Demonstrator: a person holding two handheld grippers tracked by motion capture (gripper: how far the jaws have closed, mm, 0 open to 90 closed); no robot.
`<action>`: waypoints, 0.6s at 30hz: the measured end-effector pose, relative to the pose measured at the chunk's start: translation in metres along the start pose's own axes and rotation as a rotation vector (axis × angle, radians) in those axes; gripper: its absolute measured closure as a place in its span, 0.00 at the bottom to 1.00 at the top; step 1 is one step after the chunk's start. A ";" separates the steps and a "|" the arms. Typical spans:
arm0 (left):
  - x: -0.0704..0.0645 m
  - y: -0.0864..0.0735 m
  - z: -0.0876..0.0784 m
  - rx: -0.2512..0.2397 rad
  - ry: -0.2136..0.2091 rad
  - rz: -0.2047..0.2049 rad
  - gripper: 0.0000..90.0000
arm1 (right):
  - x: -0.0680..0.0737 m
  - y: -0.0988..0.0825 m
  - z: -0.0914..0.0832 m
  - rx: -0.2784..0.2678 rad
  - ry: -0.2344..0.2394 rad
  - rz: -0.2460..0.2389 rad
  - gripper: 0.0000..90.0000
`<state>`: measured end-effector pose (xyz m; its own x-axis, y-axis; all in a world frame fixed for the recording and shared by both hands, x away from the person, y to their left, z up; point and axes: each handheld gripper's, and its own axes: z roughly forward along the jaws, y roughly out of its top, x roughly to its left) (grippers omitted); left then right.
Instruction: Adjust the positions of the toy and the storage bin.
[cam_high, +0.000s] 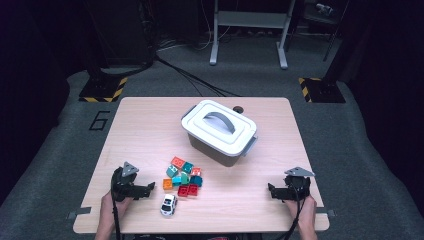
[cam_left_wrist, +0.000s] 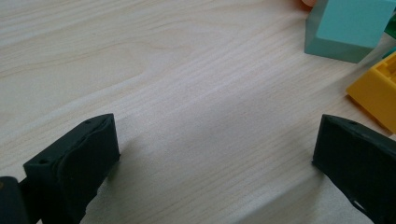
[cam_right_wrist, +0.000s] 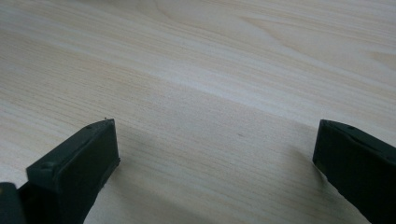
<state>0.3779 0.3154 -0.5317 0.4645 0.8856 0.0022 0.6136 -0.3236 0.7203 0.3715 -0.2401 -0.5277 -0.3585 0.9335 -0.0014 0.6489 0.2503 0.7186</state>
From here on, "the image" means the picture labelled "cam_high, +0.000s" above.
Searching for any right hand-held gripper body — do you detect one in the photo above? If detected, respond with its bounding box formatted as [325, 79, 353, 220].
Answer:
[283, 166, 316, 202]

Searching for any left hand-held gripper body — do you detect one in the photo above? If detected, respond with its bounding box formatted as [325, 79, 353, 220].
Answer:
[110, 161, 140, 203]

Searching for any white toy police car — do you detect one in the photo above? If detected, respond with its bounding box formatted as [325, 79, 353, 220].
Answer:
[159, 193, 178, 218]

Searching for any coral red toy block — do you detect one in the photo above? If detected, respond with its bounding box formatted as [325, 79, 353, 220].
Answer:
[170, 156, 186, 170]

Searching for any clear grey storage box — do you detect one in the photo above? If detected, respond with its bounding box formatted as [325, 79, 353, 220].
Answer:
[186, 104, 259, 168]

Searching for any white lid with grey handle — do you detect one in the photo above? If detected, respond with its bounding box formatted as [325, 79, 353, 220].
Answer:
[180, 99, 258, 158]

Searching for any person's left hand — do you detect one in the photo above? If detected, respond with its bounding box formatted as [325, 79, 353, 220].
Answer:
[99, 191, 133, 221]

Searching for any person's right hand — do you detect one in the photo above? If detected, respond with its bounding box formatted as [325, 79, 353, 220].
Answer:
[283, 194, 317, 228]

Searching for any black cabinet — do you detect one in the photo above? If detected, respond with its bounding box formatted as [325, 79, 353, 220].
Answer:
[83, 0, 155, 67]

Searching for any white metal stand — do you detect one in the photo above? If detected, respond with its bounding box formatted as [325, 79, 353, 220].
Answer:
[209, 0, 297, 70]

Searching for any grey device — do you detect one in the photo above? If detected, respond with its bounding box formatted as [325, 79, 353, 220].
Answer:
[314, 2, 335, 17]

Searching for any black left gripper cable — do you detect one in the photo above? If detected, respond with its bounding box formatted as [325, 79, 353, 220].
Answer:
[109, 168, 123, 240]

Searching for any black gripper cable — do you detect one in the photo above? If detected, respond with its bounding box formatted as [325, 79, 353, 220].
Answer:
[109, 168, 123, 240]
[281, 196, 306, 240]

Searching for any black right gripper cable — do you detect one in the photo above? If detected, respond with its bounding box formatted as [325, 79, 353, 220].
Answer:
[281, 196, 306, 240]

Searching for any grey table bracket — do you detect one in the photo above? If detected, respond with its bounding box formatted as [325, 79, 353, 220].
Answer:
[316, 206, 336, 218]
[66, 206, 92, 220]

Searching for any black yellow striped base plate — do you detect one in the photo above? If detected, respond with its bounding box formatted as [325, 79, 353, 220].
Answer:
[297, 77, 347, 104]
[78, 76, 129, 104]

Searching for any black floor cable bundle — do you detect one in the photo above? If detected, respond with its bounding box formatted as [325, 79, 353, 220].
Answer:
[154, 54, 242, 98]

